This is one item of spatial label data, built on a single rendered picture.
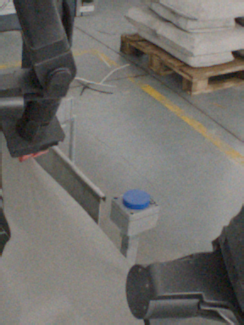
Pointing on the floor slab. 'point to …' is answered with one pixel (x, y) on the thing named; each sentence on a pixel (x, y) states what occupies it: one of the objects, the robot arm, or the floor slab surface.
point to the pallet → (162, 57)
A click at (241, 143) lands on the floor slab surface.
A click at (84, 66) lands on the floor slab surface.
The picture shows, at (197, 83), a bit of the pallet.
